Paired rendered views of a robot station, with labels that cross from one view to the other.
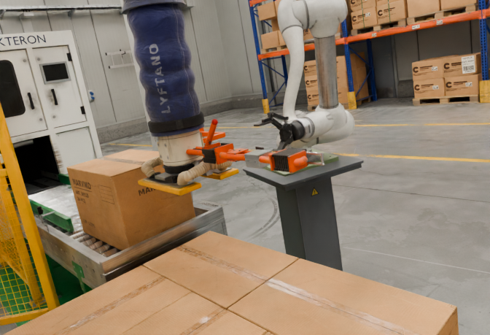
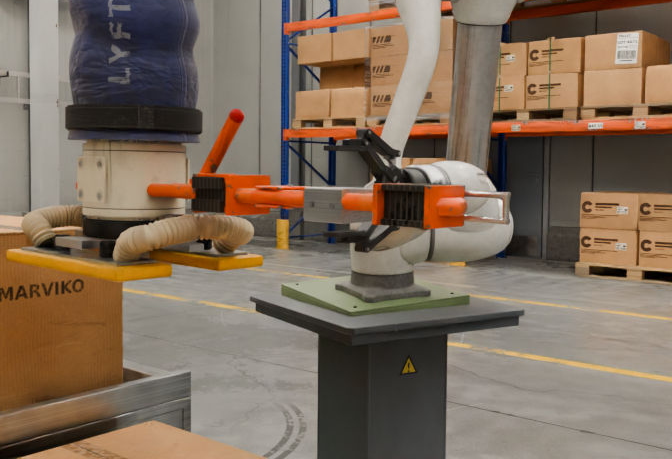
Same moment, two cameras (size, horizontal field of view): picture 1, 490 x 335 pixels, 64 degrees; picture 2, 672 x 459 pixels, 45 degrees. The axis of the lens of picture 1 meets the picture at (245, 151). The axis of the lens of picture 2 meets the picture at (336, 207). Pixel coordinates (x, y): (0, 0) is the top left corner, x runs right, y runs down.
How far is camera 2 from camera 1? 0.34 m
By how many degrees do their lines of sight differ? 12
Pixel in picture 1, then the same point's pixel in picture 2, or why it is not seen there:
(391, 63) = (540, 191)
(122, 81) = not seen: outside the picture
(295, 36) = (426, 4)
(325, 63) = (475, 81)
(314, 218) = (399, 429)
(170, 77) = (147, 4)
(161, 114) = (106, 86)
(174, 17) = not seen: outside the picture
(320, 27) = (477, 0)
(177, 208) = (84, 354)
